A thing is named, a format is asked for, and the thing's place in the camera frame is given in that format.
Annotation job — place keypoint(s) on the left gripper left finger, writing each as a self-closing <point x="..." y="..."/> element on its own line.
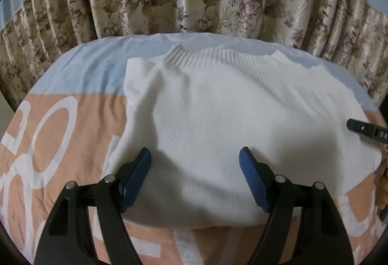
<point x="67" y="237"/>

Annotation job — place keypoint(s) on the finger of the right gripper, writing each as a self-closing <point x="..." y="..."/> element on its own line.
<point x="372" y="131"/>

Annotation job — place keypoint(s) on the white knit sweater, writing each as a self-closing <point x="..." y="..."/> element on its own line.
<point x="195" y="110"/>

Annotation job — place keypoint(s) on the person's right hand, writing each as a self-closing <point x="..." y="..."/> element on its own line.
<point x="381" y="185"/>

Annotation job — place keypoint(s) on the blue and peach bedsheet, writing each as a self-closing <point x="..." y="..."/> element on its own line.
<point x="69" y="124"/>

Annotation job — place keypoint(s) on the floral satin curtain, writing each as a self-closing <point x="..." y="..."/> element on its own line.
<point x="349" y="33"/>

